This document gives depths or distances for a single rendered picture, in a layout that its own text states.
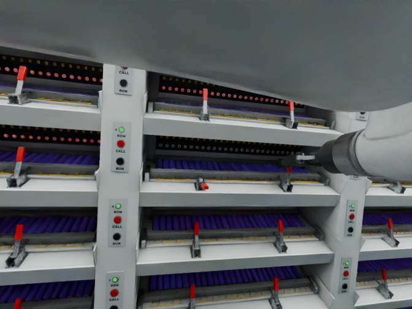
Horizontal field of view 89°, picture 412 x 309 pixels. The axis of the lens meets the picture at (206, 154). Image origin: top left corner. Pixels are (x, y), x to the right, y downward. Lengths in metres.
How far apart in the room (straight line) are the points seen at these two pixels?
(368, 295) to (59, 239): 1.02
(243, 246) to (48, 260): 0.52
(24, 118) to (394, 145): 0.70
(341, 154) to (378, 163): 0.07
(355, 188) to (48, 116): 0.88
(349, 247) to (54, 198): 0.86
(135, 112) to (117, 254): 0.36
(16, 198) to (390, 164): 0.73
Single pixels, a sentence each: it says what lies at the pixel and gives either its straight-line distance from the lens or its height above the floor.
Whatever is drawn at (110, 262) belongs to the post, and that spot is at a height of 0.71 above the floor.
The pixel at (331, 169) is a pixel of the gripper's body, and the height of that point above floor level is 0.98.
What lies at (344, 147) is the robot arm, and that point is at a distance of 0.47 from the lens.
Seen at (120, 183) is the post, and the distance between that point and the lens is 0.56.
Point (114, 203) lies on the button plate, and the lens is 0.57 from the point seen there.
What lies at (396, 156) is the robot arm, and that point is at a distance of 0.40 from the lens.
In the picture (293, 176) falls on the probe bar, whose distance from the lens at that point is 0.75.
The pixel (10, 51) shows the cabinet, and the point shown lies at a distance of 0.90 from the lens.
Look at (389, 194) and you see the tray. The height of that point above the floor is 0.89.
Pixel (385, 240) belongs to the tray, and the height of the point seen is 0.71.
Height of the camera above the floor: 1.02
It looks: 3 degrees down
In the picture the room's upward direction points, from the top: 4 degrees clockwise
